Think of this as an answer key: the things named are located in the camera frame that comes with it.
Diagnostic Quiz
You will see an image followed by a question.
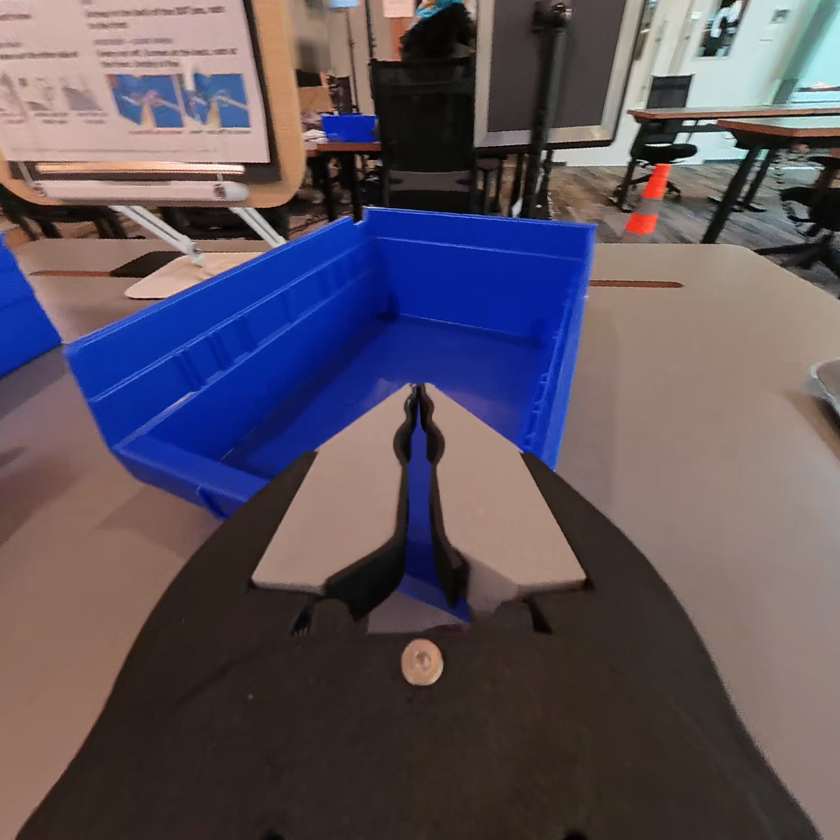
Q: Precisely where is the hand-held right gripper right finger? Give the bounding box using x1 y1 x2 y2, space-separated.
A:
420 384 588 614

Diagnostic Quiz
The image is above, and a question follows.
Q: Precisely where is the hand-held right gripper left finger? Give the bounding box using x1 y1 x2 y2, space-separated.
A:
251 384 419 621

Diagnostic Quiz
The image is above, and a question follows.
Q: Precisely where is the blue divided plastic bin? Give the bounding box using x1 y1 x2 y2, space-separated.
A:
66 206 598 621

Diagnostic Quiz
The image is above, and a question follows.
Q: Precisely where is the brown-edged grey desk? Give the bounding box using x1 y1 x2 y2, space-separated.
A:
10 236 788 290

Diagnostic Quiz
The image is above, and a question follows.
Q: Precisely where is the black rectangular pad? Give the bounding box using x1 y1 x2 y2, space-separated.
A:
108 251 175 280

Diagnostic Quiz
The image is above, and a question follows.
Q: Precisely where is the orange traffic cone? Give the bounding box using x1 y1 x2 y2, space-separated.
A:
622 163 675 242

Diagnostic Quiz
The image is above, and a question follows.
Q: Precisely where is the grey metal object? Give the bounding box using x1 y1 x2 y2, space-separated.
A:
810 357 840 411

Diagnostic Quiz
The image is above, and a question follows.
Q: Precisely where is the blue plastic tray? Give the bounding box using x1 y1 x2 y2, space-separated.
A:
320 113 379 143

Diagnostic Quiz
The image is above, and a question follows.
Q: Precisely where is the black high chair back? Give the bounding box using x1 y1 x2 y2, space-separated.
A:
369 56 479 214

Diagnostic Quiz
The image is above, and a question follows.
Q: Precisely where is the black office chair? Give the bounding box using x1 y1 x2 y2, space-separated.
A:
755 154 840 271
610 73 700 212

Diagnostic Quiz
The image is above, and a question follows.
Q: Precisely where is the black stanchion pole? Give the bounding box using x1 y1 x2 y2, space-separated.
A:
518 0 573 219

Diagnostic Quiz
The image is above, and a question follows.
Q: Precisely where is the silver-framed dark panel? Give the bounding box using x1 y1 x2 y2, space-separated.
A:
476 0 647 151

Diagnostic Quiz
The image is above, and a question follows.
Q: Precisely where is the long wooden top table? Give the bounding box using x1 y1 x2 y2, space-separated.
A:
626 104 840 198

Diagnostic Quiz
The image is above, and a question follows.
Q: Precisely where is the printed instruction sheet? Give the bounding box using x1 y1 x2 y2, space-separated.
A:
0 0 271 165

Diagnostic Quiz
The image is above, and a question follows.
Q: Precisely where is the framed wall picture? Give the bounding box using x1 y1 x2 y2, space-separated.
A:
697 0 750 59

